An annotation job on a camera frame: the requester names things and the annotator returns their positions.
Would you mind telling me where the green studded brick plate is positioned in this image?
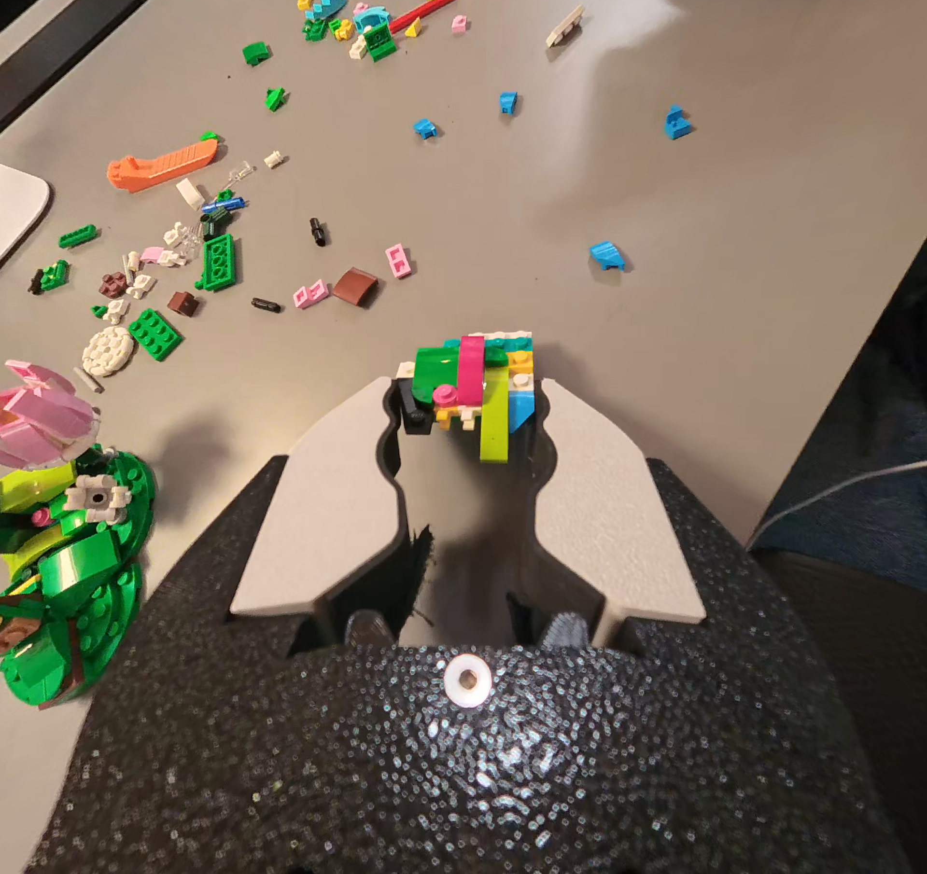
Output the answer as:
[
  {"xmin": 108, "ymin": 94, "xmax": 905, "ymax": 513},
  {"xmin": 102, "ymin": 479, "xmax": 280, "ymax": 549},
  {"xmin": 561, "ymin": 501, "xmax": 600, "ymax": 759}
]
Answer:
[
  {"xmin": 127, "ymin": 307, "xmax": 185, "ymax": 363},
  {"xmin": 202, "ymin": 233, "xmax": 238, "ymax": 292}
]

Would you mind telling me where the orange brick separator tool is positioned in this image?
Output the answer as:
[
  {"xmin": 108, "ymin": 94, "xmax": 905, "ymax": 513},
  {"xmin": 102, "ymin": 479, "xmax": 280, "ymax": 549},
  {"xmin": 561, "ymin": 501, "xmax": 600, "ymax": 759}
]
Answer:
[{"xmin": 106, "ymin": 132, "xmax": 221, "ymax": 193}]

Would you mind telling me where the scatter of small toy bricks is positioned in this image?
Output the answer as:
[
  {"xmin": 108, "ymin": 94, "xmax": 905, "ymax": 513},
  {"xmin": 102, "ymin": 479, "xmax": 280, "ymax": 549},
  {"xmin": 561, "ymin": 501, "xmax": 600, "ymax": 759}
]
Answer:
[{"xmin": 73, "ymin": 150, "xmax": 287, "ymax": 394}]

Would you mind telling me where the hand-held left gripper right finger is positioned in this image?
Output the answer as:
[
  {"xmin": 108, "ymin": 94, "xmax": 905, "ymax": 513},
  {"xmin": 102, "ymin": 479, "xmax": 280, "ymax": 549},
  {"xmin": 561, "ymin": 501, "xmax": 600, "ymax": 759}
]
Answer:
[{"xmin": 532, "ymin": 378, "xmax": 708, "ymax": 647}]

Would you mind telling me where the brown curved toy brick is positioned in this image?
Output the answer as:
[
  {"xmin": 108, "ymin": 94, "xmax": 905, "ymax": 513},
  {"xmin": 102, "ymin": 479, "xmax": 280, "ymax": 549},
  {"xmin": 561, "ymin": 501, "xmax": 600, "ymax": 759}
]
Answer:
[{"xmin": 332, "ymin": 267, "xmax": 380, "ymax": 307}]

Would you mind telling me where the green brick lotus flower model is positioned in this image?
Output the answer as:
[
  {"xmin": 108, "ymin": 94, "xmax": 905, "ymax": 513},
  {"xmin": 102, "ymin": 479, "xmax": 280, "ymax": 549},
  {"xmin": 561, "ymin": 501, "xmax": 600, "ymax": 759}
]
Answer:
[{"xmin": 0, "ymin": 361, "xmax": 158, "ymax": 709}]

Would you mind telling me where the multicoloured toy brick assembly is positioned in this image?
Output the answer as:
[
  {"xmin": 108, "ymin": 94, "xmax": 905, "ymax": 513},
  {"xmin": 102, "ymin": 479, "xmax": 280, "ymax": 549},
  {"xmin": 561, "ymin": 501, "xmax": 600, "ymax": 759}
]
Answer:
[{"xmin": 397, "ymin": 331, "xmax": 540, "ymax": 464}]

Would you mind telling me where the white rounded board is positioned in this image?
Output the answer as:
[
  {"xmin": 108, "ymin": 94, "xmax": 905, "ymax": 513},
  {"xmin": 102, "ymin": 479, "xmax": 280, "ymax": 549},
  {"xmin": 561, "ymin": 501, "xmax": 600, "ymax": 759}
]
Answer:
[{"xmin": 0, "ymin": 163, "xmax": 53, "ymax": 268}]

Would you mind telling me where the white cable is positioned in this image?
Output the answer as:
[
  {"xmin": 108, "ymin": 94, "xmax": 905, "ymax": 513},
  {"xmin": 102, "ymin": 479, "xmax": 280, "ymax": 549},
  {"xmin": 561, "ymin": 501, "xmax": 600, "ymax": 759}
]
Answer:
[{"xmin": 748, "ymin": 459, "xmax": 927, "ymax": 548}]

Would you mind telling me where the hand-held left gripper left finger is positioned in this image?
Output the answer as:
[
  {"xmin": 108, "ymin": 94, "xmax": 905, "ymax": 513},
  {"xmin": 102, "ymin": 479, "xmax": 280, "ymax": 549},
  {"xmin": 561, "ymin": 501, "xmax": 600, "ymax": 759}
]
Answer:
[{"xmin": 231, "ymin": 376, "xmax": 436, "ymax": 621}]

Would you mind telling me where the white toy brick plate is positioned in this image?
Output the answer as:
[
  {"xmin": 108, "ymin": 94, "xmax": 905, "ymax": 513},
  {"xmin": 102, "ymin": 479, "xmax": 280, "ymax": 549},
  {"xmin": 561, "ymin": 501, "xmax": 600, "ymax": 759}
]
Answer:
[{"xmin": 544, "ymin": 5, "xmax": 587, "ymax": 48}]

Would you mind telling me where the white round brick plate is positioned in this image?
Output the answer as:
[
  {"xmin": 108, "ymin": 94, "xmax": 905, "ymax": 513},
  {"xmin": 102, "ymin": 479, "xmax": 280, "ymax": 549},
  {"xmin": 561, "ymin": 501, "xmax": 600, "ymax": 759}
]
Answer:
[{"xmin": 81, "ymin": 324, "xmax": 136, "ymax": 378}]

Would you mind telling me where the long red toy brick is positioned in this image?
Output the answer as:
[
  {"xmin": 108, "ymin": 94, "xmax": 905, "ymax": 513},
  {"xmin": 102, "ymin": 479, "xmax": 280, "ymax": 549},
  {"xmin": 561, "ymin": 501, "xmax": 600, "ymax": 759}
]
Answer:
[{"xmin": 389, "ymin": 0, "xmax": 459, "ymax": 34}]

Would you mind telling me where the black padded strip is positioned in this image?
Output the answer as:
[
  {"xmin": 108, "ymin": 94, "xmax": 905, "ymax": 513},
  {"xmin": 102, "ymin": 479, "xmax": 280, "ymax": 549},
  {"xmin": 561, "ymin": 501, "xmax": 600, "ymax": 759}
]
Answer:
[{"xmin": 0, "ymin": 0, "xmax": 173, "ymax": 131}]

